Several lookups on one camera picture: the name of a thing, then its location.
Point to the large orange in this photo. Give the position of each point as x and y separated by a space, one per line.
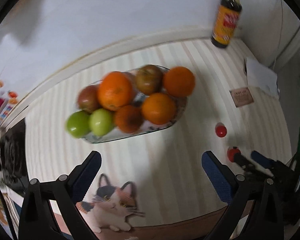
115 90

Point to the white folded paper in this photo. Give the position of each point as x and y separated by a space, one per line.
261 76

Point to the reddish brown apple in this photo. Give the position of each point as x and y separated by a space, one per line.
87 99

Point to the small orange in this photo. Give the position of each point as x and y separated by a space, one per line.
158 108
178 81

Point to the dark sauce bottle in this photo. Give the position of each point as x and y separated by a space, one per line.
227 20

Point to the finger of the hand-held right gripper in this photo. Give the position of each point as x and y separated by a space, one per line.
243 161
261 160

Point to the olive brown apple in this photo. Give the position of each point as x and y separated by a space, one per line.
149 79

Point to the dark brown-spotted orange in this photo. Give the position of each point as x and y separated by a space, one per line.
128 118

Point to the green apple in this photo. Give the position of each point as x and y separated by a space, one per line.
78 124
100 121

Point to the black gas stove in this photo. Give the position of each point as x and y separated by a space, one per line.
11 152

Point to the colourful wall sticker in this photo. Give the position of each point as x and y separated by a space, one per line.
1 105

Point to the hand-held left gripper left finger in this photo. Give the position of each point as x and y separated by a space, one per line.
86 172

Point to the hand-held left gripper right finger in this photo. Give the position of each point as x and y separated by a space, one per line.
216 173

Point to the floral oval plate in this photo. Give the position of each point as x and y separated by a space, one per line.
175 116

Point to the brown square card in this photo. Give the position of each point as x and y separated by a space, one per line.
241 97

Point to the striped cat-print tablecloth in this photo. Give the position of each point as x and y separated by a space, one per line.
180 170

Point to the red cherry tomato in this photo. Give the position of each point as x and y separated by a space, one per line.
220 130
231 153

